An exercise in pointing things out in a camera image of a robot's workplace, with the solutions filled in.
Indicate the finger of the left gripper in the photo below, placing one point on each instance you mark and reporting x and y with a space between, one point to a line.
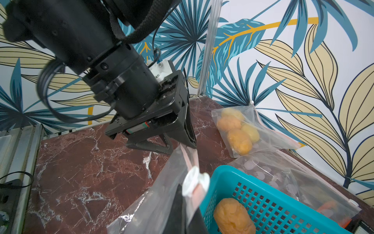
146 145

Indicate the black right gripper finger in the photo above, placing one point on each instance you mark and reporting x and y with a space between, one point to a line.
177 220

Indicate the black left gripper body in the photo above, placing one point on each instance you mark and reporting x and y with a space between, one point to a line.
169 115

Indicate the clear dotted bag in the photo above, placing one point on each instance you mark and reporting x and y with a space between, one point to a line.
285 174
149 213

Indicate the yellow potato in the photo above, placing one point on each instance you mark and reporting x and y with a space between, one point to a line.
239 141
227 112

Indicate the yellow potato top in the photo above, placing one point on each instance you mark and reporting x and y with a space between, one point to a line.
239 141

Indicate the clear zipper bag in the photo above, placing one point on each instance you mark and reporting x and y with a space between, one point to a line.
270 140

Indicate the greenish potato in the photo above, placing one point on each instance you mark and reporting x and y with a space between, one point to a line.
251 131

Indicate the teal plastic basket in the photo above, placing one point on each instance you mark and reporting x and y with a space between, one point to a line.
272 211

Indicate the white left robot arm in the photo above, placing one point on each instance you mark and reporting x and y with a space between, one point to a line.
99 36

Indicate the aluminium corner post left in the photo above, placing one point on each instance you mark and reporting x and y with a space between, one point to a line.
204 65

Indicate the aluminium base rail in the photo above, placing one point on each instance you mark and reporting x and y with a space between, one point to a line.
19 149

